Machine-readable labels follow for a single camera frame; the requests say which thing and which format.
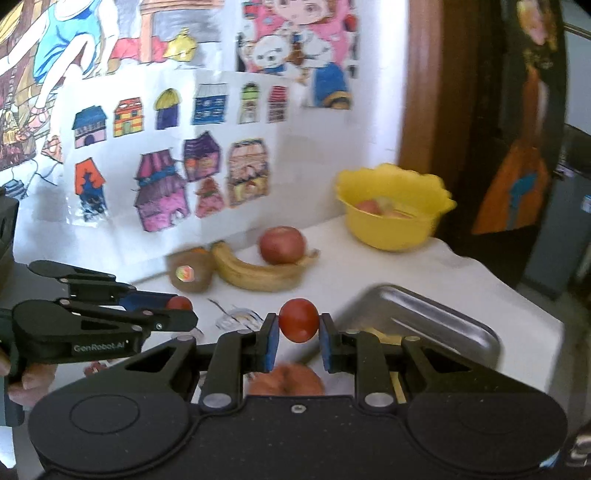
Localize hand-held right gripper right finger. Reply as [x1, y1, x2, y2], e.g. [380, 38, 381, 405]
[318, 313, 485, 412]

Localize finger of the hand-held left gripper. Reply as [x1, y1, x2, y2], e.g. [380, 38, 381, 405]
[28, 260, 174, 312]
[11, 299, 200, 343]

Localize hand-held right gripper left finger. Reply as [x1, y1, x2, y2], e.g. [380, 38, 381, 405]
[106, 313, 281, 412]

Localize wrinkled orange-red apple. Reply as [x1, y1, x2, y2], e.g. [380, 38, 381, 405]
[250, 362, 326, 397]

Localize kiwi with sticker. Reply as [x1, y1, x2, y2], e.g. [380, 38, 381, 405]
[166, 251, 214, 293]

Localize yellow banana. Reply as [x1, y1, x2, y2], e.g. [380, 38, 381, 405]
[211, 241, 320, 292]
[365, 329, 407, 402]

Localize smooth red apple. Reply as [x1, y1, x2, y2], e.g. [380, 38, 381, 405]
[259, 226, 307, 266]

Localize metal tray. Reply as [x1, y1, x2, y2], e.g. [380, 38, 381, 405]
[332, 284, 503, 403]

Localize yellow scalloped plastic bowl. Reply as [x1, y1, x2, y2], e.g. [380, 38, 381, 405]
[335, 163, 458, 252]

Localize person's left hand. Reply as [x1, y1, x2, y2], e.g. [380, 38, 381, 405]
[0, 346, 58, 409]

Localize coloured houses drawing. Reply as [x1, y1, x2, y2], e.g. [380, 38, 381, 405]
[62, 65, 297, 280]

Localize white printed tablecloth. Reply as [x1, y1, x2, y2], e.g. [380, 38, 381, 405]
[9, 222, 566, 480]

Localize grey refrigerator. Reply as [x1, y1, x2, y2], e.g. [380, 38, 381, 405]
[517, 124, 591, 302]

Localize lady in orange dress poster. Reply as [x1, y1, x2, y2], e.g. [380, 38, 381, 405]
[471, 0, 566, 236]

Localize boy with fan poster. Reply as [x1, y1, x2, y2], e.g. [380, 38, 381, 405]
[0, 0, 232, 185]

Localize girl with teddy bear poster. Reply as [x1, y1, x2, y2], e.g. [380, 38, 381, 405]
[233, 0, 362, 112]

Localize wooden door frame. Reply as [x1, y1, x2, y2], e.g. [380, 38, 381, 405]
[399, 0, 491, 186]

